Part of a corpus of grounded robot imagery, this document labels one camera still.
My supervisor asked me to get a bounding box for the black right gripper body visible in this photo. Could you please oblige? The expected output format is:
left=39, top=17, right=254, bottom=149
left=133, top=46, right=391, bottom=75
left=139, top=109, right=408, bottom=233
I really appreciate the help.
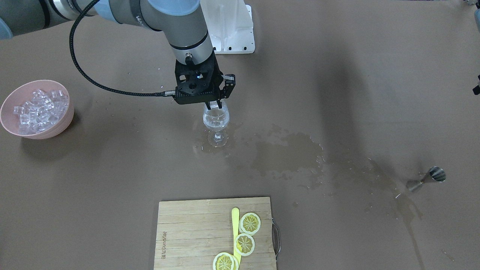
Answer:
left=206, top=52, right=236, bottom=102

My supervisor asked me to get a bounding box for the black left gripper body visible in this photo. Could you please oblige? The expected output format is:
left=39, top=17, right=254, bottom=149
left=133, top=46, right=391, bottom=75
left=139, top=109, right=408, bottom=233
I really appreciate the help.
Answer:
left=472, top=75, right=480, bottom=95

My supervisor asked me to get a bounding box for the clear ice cube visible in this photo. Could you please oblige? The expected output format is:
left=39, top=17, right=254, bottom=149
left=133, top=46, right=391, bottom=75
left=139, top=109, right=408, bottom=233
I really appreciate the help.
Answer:
left=209, top=101, right=218, bottom=110

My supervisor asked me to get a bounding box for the steel measuring jigger cup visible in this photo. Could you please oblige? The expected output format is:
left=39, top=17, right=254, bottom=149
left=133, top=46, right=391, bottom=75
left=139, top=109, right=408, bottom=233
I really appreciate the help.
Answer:
left=406, top=166, right=446, bottom=192

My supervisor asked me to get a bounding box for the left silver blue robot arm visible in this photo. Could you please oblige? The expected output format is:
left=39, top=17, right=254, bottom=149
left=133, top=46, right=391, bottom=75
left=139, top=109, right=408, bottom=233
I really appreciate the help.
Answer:
left=464, top=0, right=480, bottom=95

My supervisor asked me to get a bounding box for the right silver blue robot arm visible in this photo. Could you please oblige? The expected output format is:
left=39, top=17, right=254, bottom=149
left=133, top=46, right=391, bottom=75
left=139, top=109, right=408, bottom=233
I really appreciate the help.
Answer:
left=0, top=0, right=236, bottom=110

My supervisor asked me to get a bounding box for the clear wine glass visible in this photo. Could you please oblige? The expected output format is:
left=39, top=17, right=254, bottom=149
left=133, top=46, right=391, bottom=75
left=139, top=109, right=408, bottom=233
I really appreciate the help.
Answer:
left=202, top=100, right=230, bottom=147

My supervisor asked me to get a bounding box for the pink bowl of ice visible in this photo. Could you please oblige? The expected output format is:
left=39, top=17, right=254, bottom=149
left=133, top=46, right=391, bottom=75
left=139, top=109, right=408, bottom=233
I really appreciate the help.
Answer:
left=1, top=80, right=74, bottom=140

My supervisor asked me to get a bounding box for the bamboo cutting board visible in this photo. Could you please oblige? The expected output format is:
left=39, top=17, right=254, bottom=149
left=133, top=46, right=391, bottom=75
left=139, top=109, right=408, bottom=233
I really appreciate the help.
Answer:
left=153, top=196, right=278, bottom=270

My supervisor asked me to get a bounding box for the lemon slice middle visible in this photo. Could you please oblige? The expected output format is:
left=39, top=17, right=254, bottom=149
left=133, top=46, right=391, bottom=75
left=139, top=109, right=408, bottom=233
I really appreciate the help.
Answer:
left=234, top=234, right=256, bottom=257

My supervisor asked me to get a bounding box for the lemon slice far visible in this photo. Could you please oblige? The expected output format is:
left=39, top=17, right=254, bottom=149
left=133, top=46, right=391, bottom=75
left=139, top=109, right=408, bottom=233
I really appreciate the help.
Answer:
left=211, top=252, right=239, bottom=270

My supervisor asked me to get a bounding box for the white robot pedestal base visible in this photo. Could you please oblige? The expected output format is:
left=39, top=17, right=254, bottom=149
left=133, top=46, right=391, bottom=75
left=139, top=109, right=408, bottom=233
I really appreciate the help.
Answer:
left=200, top=0, right=255, bottom=55

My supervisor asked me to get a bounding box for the lemon slice near handle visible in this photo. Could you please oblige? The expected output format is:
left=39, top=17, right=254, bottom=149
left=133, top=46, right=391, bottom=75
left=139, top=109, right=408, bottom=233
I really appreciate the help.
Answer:
left=239, top=212, right=262, bottom=236

